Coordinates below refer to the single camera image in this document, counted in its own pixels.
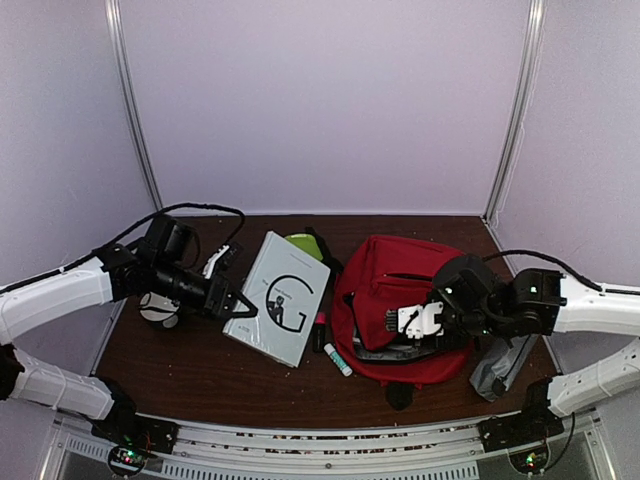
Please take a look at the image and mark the grey G book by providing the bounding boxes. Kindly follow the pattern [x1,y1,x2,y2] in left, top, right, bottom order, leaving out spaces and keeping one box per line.
[223,231,331,368]

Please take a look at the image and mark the grey pencil case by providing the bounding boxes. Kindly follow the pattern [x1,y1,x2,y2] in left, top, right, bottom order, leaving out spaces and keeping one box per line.
[469,334,539,402]

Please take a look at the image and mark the red backpack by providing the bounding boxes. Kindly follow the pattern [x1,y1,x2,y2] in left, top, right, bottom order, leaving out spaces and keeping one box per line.
[305,227,472,411]

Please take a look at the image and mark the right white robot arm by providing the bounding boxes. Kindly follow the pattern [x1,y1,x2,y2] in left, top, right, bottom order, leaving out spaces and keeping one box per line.
[386,255,639,446]

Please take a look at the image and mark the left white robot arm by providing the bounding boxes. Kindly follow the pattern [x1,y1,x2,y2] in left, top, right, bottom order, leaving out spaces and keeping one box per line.
[1,205,258,444]

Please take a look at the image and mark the white and black bowl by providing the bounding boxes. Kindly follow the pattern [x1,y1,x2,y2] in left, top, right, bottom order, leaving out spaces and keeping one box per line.
[138,293,180,330]

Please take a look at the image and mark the pink black highlighter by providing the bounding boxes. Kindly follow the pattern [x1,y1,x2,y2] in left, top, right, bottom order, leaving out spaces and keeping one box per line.
[312,312,326,353]

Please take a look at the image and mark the green plate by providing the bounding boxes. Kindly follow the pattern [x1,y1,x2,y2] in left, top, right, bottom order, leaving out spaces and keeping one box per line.
[285,233,324,261]

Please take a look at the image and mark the white glue stick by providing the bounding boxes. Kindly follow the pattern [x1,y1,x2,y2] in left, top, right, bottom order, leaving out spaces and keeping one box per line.
[324,343,353,377]

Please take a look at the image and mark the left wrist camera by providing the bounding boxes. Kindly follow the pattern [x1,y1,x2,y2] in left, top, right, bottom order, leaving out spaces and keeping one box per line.
[201,242,243,279]

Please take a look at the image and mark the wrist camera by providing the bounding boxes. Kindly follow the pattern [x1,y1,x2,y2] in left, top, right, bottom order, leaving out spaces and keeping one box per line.
[385,302,444,340]
[201,242,243,279]

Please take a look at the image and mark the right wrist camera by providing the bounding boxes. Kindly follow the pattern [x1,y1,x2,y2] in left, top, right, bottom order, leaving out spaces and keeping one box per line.
[385,302,444,340]

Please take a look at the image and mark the front aluminium rail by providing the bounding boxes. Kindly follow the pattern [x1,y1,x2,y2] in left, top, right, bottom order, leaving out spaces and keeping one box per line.
[42,389,616,480]

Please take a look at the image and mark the right aluminium frame post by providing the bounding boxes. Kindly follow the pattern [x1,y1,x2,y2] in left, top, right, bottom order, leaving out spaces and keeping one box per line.
[484,0,547,227]

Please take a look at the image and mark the aluminium frame post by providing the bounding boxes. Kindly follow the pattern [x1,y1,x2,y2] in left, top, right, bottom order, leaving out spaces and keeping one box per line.
[484,0,547,227]
[104,0,163,211]

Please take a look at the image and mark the left aluminium frame post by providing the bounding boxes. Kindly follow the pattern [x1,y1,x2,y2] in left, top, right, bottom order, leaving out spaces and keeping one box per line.
[104,0,163,211]

